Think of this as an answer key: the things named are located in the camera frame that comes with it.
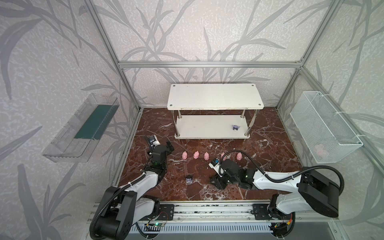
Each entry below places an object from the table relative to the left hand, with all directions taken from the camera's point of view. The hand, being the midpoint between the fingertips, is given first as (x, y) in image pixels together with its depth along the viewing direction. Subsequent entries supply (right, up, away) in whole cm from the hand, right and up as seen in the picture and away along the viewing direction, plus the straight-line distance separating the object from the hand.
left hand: (164, 137), depth 88 cm
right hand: (+28, -20, -6) cm, 35 cm away
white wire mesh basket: (+76, +3, -26) cm, 80 cm away
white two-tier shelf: (+32, +18, +31) cm, 48 cm away
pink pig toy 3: (+25, -12, +4) cm, 28 cm away
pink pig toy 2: (+19, -12, +5) cm, 23 cm away
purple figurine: (+44, +6, +8) cm, 45 cm away
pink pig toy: (+12, -12, +4) cm, 17 cm away
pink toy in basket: (+81, -4, -15) cm, 83 cm away
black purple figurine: (+16, -22, -8) cm, 28 cm away
